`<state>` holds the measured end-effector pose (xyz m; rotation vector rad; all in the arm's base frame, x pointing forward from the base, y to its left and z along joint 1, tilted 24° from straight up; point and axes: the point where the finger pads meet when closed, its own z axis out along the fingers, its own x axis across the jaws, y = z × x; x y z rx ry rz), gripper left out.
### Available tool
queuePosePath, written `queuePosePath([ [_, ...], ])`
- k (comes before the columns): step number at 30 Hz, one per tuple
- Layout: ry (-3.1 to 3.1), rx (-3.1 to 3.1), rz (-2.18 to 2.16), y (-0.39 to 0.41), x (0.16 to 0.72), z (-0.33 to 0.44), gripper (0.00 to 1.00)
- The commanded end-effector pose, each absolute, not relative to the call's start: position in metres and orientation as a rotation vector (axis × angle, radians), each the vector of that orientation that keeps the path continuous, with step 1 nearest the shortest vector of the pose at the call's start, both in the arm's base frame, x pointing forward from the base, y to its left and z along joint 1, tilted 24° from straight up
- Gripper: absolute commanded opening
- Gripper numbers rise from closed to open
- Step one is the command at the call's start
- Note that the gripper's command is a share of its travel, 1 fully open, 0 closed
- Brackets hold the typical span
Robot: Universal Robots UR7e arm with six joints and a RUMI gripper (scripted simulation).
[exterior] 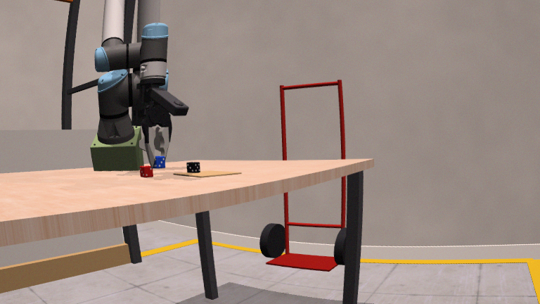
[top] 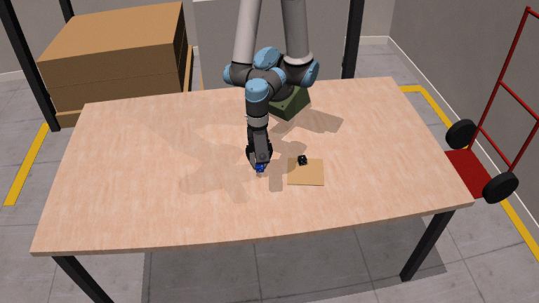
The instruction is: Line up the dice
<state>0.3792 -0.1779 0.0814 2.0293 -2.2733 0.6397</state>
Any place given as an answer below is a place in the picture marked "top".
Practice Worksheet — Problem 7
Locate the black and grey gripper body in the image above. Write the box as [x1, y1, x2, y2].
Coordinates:
[247, 123, 270, 152]

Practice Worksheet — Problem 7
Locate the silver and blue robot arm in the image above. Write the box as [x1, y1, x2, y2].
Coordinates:
[223, 0, 319, 165]

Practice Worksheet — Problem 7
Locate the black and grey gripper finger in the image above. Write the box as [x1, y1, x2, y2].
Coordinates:
[246, 145, 256, 170]
[264, 143, 273, 169]

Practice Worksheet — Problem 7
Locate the tan flat mat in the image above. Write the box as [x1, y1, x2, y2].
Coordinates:
[287, 158, 324, 186]

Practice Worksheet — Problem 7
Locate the blue die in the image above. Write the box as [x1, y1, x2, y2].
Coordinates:
[255, 163, 264, 173]

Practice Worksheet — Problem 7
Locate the black die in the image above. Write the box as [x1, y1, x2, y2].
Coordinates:
[298, 155, 307, 166]

